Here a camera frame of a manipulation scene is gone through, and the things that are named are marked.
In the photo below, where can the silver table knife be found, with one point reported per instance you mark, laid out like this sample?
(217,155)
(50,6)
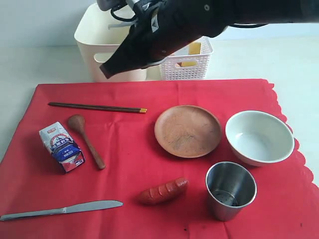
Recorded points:
(84,207)

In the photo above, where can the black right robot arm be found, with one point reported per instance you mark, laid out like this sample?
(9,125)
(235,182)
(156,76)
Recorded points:
(256,13)

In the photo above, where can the round wooden plate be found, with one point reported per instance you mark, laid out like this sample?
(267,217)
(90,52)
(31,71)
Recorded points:
(188,131)

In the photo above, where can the yellow cake wedge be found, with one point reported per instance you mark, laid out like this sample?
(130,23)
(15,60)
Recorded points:
(193,49)

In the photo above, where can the stainless steel cup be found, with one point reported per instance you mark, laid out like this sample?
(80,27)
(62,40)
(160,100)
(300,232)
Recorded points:
(230,187)

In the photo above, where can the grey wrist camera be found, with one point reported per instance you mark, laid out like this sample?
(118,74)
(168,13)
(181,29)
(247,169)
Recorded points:
(105,5)

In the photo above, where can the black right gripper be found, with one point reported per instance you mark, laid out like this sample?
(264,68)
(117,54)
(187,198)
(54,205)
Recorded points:
(162,27)

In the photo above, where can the brown wooden spoon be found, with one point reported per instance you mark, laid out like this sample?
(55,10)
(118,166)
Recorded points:
(77,123)

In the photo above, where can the small milk carton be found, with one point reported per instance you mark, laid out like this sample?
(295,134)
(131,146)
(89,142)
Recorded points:
(62,146)

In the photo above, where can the dark wooden chopstick lower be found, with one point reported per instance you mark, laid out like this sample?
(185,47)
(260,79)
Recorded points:
(110,110)

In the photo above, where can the red tablecloth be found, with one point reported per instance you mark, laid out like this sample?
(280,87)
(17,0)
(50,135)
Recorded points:
(286,205)

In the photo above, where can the white ceramic bowl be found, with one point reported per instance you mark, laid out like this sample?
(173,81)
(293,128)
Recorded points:
(258,138)

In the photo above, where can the dark wooden chopstick upper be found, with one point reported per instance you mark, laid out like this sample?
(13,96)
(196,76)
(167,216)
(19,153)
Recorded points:
(94,106)

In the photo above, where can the cream plastic storage bin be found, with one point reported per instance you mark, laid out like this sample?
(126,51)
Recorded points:
(98,35)

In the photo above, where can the white perforated plastic basket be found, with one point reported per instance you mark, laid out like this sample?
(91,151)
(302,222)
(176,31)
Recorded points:
(169,71)

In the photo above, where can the dark wooden chopstick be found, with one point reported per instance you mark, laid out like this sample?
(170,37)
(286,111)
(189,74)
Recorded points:
(94,106)
(110,110)

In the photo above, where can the red sausage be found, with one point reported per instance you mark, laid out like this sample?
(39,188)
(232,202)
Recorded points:
(164,192)

